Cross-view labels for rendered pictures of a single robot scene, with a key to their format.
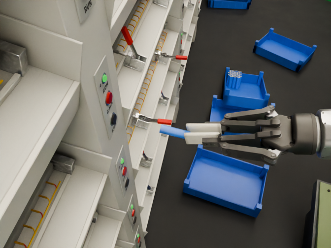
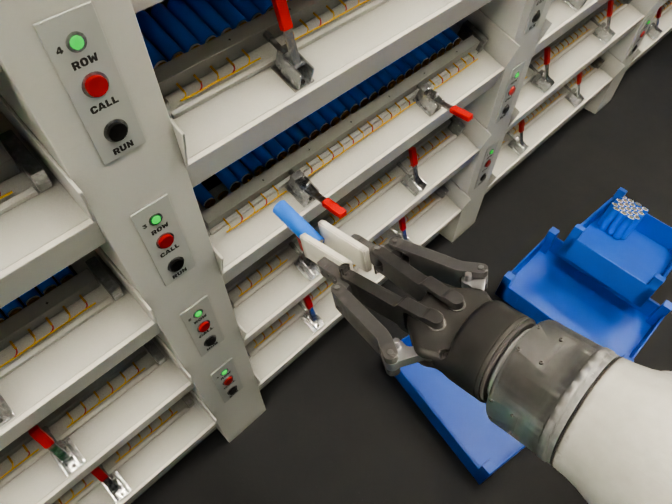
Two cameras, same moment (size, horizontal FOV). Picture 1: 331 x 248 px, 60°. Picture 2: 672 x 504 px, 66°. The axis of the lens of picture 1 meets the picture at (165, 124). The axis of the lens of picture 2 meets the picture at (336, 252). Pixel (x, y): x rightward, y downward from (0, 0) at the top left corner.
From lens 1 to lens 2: 0.27 m
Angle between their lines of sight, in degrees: 21
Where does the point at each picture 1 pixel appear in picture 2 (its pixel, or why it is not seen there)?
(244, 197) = (484, 436)
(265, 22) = not seen: outside the picture
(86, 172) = (65, 201)
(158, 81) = (389, 139)
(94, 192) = (52, 235)
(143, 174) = (291, 285)
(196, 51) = (587, 134)
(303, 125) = (479, 329)
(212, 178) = not seen: hidden behind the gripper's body
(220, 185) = (454, 390)
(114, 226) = (138, 322)
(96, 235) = (104, 319)
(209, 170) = not seen: hidden behind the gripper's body
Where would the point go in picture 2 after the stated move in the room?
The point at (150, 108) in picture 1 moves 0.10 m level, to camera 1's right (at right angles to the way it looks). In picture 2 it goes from (338, 176) to (399, 207)
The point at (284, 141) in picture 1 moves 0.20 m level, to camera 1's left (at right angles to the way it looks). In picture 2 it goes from (435, 342) to (241, 229)
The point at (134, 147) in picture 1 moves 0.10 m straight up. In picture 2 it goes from (260, 224) to (250, 171)
